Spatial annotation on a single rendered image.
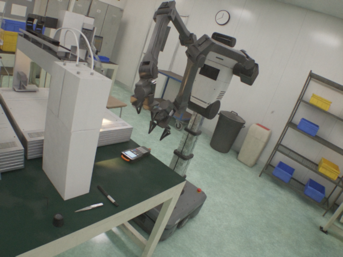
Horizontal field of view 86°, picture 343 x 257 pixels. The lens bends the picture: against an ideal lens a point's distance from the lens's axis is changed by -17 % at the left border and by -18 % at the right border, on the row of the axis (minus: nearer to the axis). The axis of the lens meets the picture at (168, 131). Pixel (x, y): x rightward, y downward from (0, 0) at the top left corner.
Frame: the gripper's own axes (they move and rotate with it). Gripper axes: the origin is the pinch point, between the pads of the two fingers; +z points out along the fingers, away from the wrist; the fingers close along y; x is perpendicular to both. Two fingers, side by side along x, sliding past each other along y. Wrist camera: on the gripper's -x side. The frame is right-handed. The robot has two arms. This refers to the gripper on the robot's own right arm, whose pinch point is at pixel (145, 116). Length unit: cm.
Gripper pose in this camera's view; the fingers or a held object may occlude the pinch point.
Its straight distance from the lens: 114.4
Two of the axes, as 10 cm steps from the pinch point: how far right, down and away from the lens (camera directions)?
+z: -1.6, 8.1, 5.6
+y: 8.0, 4.5, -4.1
